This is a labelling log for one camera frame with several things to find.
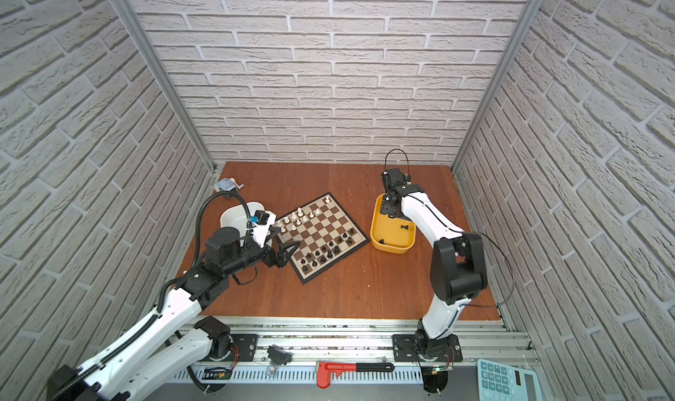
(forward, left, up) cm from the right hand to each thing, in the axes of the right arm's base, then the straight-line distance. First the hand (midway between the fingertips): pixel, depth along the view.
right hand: (398, 206), depth 91 cm
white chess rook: (+13, +26, -11) cm, 31 cm away
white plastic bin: (+8, +62, -10) cm, 63 cm away
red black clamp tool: (-45, +29, -10) cm, 54 cm away
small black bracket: (-41, +42, -10) cm, 59 cm away
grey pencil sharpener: (+23, +67, -7) cm, 71 cm away
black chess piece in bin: (-8, +6, -11) cm, 14 cm away
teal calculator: (-52, -18, -11) cm, 56 cm away
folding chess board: (-2, +27, -12) cm, 29 cm away
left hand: (-13, +37, +9) cm, 40 cm away
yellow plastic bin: (-4, +2, -12) cm, 13 cm away
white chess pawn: (+7, +36, -9) cm, 38 cm away
